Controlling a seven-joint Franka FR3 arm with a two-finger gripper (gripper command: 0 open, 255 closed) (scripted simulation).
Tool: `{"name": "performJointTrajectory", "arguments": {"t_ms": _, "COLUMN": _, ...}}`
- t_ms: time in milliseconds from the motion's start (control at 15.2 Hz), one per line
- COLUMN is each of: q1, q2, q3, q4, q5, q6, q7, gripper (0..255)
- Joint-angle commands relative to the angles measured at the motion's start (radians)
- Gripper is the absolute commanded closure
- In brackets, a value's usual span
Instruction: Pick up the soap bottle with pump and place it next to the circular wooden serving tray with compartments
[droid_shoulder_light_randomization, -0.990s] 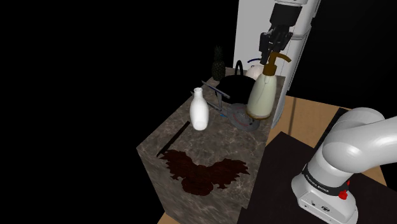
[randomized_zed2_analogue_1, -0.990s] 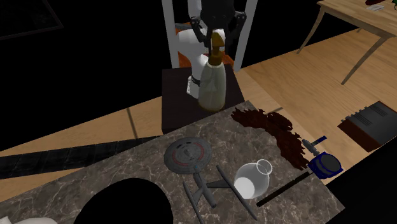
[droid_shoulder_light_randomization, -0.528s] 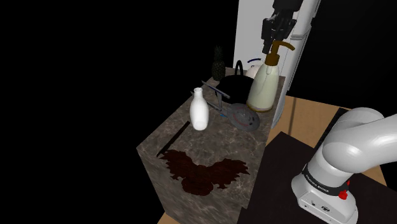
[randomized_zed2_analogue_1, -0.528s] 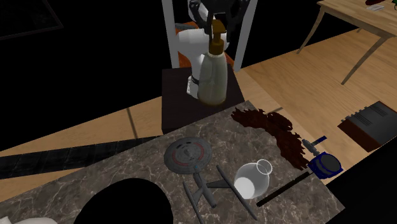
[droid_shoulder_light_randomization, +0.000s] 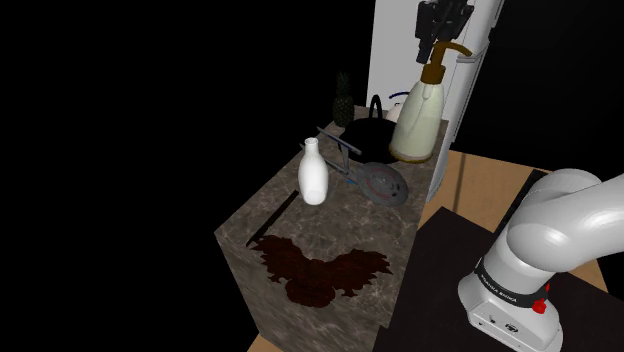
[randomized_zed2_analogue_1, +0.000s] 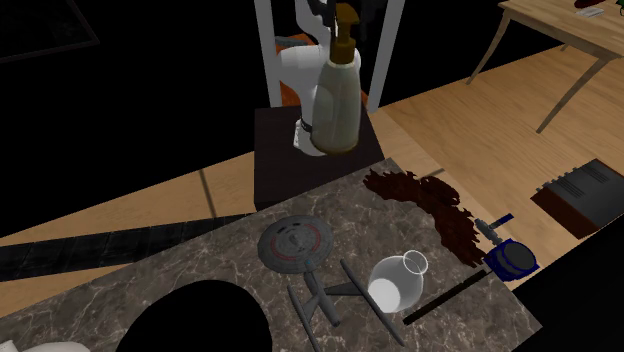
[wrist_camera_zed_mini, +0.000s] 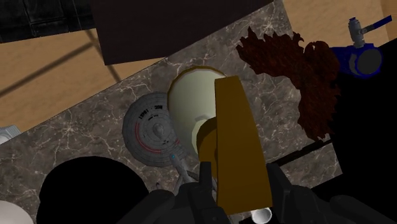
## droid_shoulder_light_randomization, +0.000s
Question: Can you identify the white kettle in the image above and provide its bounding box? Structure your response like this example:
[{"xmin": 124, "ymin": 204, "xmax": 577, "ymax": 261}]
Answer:
[{"xmin": 384, "ymin": 90, "xmax": 412, "ymax": 124}]

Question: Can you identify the grey spaceship toy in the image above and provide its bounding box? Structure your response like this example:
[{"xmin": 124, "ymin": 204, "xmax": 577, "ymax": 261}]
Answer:
[{"xmin": 299, "ymin": 126, "xmax": 410, "ymax": 207}]

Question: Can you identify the white bottle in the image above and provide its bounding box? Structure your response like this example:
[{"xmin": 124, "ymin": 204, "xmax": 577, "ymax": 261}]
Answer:
[{"xmin": 297, "ymin": 137, "xmax": 330, "ymax": 206}]

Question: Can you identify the cream soap dispenser brown pump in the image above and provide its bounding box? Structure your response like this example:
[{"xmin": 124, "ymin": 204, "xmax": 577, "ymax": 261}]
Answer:
[{"xmin": 388, "ymin": 41, "xmax": 474, "ymax": 164}]

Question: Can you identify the white refrigerator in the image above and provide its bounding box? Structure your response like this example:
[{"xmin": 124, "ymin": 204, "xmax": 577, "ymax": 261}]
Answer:
[{"xmin": 365, "ymin": 0, "xmax": 506, "ymax": 204}]

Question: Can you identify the brown marble counter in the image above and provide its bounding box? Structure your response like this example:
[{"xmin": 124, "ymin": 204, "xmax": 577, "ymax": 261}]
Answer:
[{"xmin": 213, "ymin": 104, "xmax": 450, "ymax": 352}]

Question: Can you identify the dark red leaf-shaped mat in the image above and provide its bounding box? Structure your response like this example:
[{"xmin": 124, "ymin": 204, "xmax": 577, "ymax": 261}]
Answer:
[{"xmin": 250, "ymin": 234, "xmax": 394, "ymax": 310}]

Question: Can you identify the dark robot stand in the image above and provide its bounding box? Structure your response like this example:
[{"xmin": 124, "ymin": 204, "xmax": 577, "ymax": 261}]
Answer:
[{"xmin": 372, "ymin": 167, "xmax": 624, "ymax": 352}]

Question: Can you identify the pineapple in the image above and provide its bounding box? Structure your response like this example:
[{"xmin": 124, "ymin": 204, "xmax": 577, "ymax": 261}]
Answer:
[{"xmin": 332, "ymin": 71, "xmax": 356, "ymax": 129}]

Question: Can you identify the black pot with handle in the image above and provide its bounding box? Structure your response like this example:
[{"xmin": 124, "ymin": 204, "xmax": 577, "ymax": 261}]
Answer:
[{"xmin": 338, "ymin": 94, "xmax": 407, "ymax": 165}]

